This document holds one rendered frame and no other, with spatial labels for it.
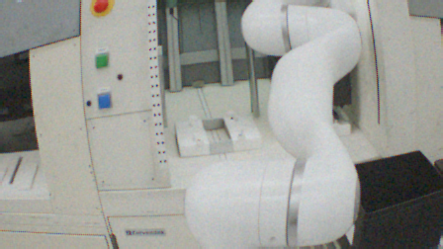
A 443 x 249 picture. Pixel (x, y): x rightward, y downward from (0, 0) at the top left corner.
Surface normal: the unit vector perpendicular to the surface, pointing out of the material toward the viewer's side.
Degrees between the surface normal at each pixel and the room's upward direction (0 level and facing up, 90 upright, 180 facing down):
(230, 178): 31
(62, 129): 90
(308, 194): 52
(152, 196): 90
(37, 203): 90
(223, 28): 90
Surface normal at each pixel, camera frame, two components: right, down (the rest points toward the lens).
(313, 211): -0.25, 0.06
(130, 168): 0.12, 0.30
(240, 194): -0.24, -0.40
